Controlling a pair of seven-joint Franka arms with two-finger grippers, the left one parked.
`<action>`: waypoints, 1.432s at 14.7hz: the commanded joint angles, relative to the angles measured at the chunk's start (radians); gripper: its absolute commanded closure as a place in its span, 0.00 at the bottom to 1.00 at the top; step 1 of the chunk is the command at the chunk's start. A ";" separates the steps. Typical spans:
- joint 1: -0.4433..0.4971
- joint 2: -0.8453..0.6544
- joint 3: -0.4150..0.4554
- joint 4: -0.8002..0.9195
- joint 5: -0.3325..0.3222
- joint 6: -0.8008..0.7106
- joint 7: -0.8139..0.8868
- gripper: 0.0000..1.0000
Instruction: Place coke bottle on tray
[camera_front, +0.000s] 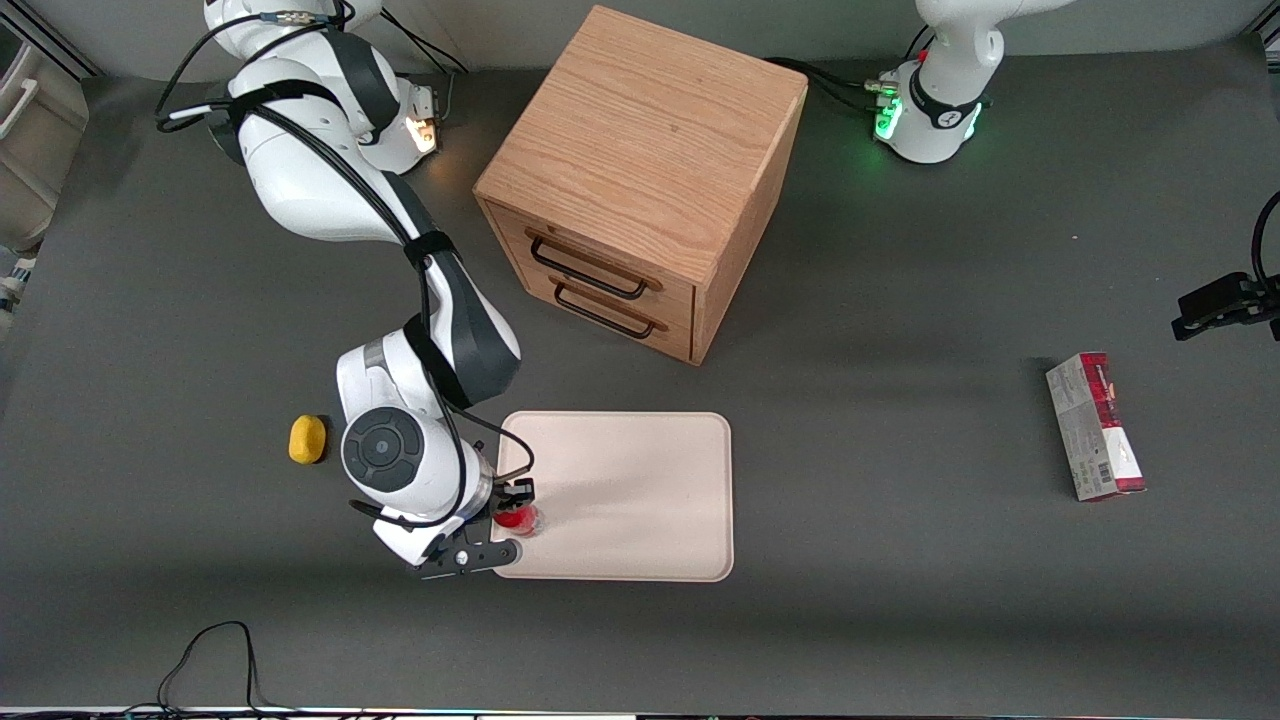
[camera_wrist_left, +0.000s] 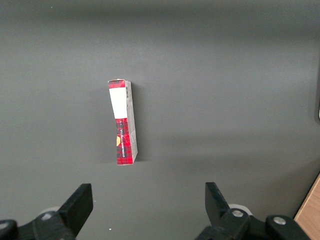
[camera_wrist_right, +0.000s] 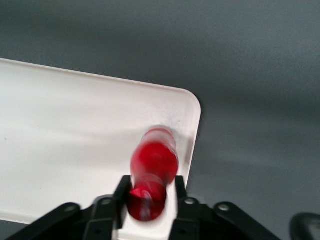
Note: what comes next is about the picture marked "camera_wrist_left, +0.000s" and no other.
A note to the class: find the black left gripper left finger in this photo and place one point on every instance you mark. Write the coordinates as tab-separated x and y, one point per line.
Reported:
72	215

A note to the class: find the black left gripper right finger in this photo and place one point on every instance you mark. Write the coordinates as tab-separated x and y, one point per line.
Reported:
220	217

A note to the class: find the wooden two-drawer cabinet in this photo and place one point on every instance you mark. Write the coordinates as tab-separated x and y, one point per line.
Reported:
311	212

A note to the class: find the red and grey carton box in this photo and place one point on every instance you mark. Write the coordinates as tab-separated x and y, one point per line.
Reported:
123	140

